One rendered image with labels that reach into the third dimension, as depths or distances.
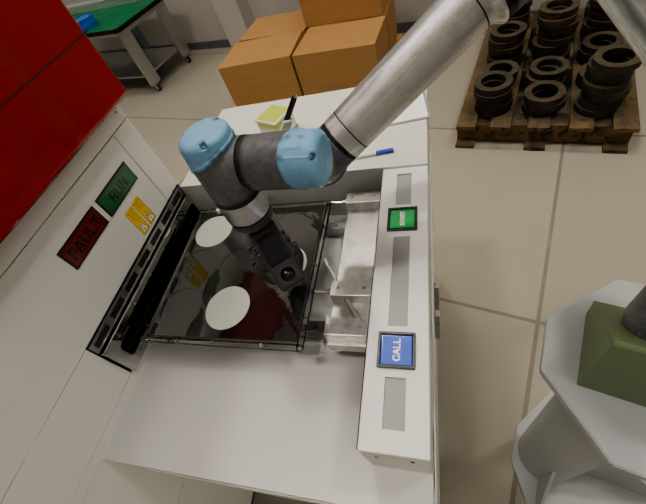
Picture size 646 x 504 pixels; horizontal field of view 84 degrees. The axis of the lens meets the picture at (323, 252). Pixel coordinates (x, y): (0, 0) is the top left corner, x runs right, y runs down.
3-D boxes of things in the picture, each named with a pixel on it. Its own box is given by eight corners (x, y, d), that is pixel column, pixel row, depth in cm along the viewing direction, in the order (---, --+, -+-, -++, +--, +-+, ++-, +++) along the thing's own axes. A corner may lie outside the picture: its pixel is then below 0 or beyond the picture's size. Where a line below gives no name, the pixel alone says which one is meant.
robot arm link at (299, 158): (340, 131, 52) (272, 138, 55) (312, 121, 41) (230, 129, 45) (342, 187, 53) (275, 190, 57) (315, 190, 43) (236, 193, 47)
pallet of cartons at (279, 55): (422, 50, 294) (416, -69, 236) (376, 131, 246) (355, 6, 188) (284, 57, 356) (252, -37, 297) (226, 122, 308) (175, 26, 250)
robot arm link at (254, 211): (267, 194, 53) (217, 220, 52) (278, 215, 56) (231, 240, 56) (252, 168, 58) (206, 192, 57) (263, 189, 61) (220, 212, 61)
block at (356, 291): (333, 302, 72) (329, 294, 69) (335, 287, 74) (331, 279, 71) (373, 303, 69) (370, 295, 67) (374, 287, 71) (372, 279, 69)
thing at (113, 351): (129, 370, 79) (97, 354, 71) (200, 218, 104) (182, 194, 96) (136, 371, 78) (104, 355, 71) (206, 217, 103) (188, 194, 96)
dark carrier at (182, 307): (146, 335, 77) (144, 334, 77) (202, 215, 97) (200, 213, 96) (297, 342, 67) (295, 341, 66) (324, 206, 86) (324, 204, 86)
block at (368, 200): (347, 211, 85) (345, 202, 83) (349, 200, 87) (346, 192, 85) (381, 209, 83) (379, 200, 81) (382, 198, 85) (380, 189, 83)
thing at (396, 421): (372, 466, 58) (356, 452, 48) (390, 212, 90) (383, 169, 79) (433, 475, 56) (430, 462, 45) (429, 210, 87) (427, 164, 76)
